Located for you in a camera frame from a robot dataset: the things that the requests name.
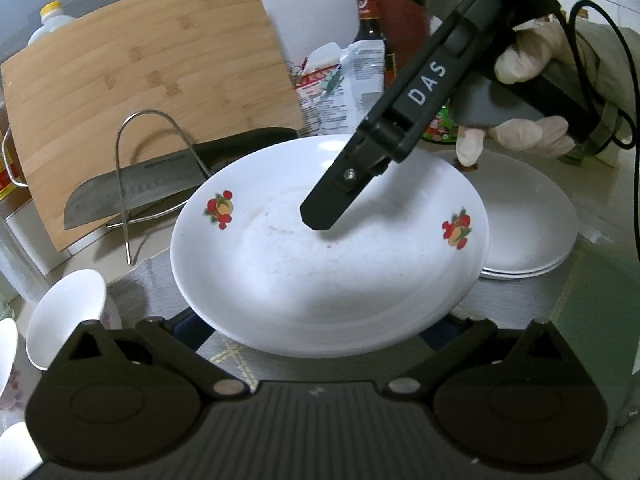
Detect red and white food packet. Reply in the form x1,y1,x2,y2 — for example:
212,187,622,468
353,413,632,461
292,60,352,136

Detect brown cooking wine bottle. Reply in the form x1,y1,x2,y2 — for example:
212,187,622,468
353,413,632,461
0,80,27,211

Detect black cable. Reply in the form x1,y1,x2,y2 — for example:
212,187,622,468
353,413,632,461
552,0,640,263

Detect steel cleaver black handle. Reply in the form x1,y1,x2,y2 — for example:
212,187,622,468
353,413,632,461
63,127,299,231

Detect person's right forearm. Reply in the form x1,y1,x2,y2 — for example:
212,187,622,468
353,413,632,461
570,20,640,167

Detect white floral bowl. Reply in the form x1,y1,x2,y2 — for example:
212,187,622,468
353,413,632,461
25,269,122,372
0,317,25,411
0,422,44,480

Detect large white fruit-print plate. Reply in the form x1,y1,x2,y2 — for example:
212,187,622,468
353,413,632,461
170,134,490,359

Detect dark soy sauce bottle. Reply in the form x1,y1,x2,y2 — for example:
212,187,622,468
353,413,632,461
352,0,397,102

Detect grey and blue dish mat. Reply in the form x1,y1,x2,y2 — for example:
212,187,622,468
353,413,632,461
0,237,640,411

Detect green-lid sauce jar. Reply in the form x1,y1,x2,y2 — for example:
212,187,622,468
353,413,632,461
422,102,459,144

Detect bamboo cutting board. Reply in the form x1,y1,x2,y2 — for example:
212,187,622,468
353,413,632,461
0,0,307,253

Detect person's right hand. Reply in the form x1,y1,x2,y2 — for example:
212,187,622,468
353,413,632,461
455,16,582,169

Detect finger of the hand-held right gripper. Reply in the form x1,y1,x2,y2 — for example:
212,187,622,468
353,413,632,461
300,119,402,233

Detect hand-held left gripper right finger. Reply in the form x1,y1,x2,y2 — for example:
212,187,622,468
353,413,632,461
382,312,568,402

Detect brown knife block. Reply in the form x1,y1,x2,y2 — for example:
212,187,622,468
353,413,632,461
376,0,437,81

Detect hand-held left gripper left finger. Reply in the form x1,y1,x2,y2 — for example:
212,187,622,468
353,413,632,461
65,310,251,402

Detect stained white fruit-print plate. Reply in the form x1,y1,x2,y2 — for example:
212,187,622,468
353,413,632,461
440,149,579,272

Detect wire cutting board rack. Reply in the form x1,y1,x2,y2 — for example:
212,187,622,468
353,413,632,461
106,110,212,266

